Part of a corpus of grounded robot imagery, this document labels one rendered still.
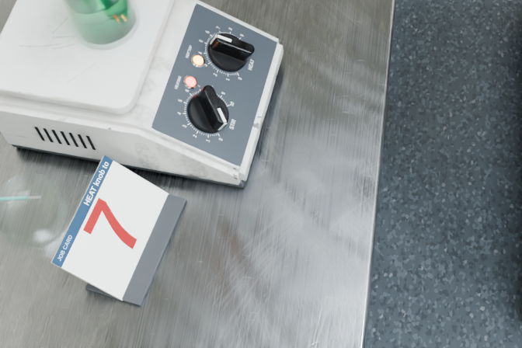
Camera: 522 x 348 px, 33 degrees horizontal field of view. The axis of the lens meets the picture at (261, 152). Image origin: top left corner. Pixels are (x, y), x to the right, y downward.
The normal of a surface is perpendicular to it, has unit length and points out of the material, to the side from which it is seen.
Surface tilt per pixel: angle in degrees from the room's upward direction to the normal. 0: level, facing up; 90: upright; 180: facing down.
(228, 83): 30
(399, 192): 0
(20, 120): 90
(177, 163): 90
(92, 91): 0
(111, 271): 40
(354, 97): 0
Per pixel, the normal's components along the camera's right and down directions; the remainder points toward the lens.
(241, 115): 0.40, -0.35
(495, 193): -0.10, -0.51
